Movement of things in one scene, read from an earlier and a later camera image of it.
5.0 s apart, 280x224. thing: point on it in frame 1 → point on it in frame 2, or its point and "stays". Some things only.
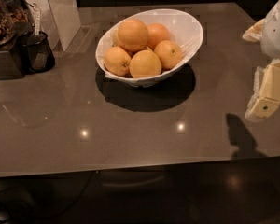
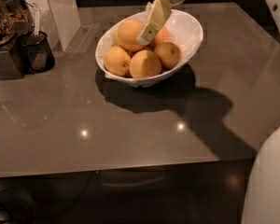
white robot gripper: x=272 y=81 → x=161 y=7
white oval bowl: x=184 y=30 stays
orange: x=133 y=35 stays
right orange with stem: x=169 y=52 stays
